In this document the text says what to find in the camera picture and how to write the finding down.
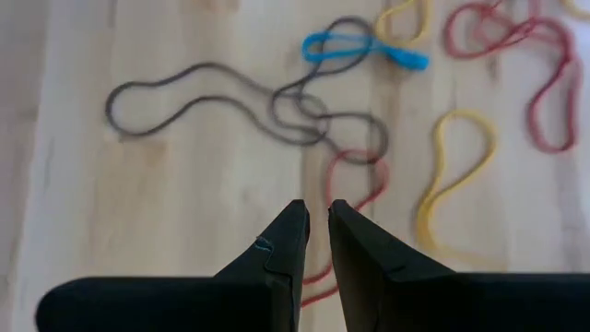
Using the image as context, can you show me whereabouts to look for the long yellow rubber band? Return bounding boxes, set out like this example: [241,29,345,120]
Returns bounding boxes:
[416,109,498,271]

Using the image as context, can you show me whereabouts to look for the long red rubber band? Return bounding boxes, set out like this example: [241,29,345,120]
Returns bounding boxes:
[443,2,583,154]

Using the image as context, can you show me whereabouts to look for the blue rubber band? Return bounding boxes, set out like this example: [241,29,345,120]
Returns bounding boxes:
[301,30,431,72]

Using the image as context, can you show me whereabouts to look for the long black rubber band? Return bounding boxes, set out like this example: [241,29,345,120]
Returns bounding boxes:
[104,62,331,145]

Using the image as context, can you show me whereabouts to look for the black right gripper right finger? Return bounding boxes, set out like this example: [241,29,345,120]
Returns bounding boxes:
[327,198,590,332]

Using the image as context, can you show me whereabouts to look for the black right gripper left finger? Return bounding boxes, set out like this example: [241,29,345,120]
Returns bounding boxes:
[35,198,311,332]

